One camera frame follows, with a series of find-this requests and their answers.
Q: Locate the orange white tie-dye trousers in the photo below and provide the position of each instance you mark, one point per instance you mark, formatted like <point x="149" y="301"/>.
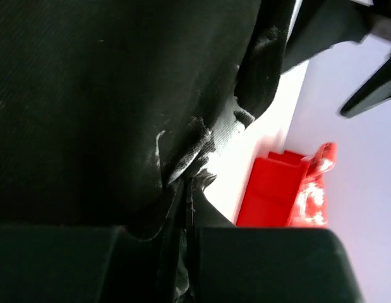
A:
<point x="310" y="206"/>

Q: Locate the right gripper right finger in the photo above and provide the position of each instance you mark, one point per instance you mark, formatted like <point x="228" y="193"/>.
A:
<point x="200" y="213"/>

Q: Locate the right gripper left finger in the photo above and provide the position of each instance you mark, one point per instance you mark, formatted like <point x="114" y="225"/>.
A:
<point x="169" y="248"/>

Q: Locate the black white tie-dye trousers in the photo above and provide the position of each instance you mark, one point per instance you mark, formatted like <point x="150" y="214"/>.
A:
<point x="104" y="104"/>

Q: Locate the red plastic bin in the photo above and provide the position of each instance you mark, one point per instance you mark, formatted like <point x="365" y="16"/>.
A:
<point x="272" y="189"/>

